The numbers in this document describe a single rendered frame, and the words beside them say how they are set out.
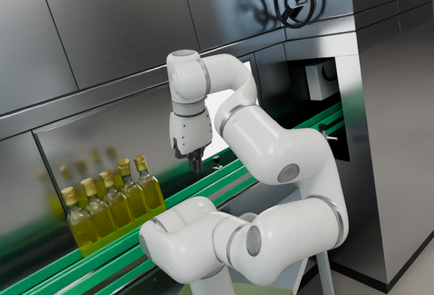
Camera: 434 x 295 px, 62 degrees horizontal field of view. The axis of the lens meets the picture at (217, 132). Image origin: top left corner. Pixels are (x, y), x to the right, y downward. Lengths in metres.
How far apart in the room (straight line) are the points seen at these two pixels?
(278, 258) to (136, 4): 1.04
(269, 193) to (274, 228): 0.96
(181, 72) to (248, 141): 0.22
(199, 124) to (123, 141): 0.48
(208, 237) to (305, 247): 0.20
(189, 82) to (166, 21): 0.73
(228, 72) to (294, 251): 0.37
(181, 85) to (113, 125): 0.59
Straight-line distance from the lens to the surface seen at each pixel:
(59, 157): 1.22
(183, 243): 0.66
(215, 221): 0.69
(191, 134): 0.84
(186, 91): 0.70
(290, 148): 0.54
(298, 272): 1.18
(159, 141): 1.34
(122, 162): 1.13
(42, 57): 1.23
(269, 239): 0.51
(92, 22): 1.29
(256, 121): 0.57
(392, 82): 1.83
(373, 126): 1.71
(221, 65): 0.73
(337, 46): 1.63
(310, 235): 0.55
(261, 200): 1.45
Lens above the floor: 1.51
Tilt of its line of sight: 17 degrees down
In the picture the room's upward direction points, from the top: 14 degrees counter-clockwise
